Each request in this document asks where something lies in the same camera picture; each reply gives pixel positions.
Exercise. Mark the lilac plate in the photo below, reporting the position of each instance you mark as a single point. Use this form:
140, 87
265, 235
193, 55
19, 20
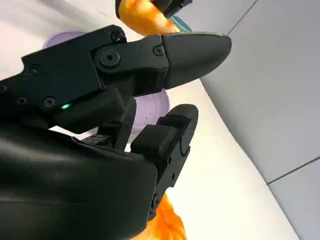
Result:
152, 107

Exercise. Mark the orange white toy bread roll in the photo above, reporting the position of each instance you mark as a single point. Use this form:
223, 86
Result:
142, 17
170, 222

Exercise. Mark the pale green mug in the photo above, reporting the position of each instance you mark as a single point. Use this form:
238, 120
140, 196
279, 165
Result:
181, 25

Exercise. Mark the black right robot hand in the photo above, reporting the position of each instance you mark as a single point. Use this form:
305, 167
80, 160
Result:
62, 175

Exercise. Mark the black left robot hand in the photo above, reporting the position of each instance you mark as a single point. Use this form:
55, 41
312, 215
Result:
172, 6

